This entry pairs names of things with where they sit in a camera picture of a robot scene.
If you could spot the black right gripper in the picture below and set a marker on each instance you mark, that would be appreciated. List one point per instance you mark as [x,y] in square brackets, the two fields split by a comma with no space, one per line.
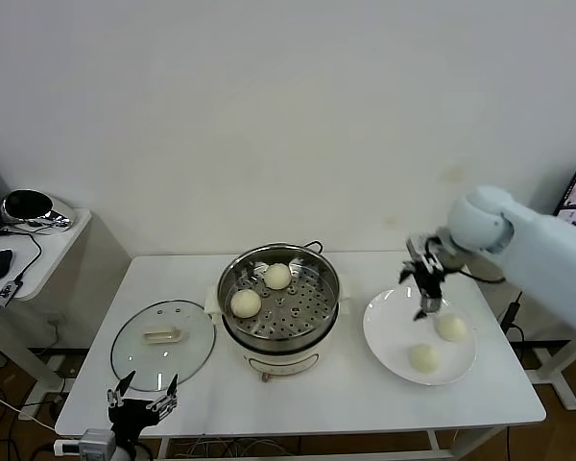
[432,276]

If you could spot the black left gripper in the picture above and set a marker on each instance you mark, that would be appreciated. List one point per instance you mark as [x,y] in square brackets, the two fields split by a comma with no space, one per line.
[132,415]

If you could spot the white steamed baozi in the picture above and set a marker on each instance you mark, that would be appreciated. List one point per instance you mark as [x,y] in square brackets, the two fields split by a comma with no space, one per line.
[246,303]
[424,358]
[452,327]
[277,277]

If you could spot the round glass pot lid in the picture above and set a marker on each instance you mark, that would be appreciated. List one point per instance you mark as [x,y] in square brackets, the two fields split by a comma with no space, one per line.
[182,355]

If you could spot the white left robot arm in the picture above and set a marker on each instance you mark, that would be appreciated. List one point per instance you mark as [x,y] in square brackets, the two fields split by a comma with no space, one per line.
[129,453]

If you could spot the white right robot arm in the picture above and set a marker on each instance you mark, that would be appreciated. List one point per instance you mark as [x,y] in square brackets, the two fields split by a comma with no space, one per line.
[533,259]

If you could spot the stainless steel steamer basket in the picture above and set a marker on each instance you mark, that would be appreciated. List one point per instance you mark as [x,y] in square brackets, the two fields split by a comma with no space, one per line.
[317,319]

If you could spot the white round plate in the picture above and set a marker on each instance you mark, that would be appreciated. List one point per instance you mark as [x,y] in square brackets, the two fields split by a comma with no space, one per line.
[393,346]

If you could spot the black hanging power adapter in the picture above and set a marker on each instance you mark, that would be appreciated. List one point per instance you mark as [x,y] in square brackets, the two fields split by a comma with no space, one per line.
[511,314]

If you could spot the white work table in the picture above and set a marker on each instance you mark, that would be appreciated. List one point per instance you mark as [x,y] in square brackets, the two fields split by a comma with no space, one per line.
[341,413]

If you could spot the cream electric cooker pot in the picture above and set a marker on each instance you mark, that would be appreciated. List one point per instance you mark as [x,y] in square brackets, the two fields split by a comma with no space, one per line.
[288,360]

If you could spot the white side table with mouse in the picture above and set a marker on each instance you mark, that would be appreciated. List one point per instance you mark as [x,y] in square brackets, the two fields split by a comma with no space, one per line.
[57,240]

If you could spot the chrome and black headset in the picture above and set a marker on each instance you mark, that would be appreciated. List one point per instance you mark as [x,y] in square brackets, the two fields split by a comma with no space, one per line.
[29,204]

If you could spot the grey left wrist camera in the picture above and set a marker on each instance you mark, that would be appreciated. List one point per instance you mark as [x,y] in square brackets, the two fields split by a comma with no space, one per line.
[96,444]

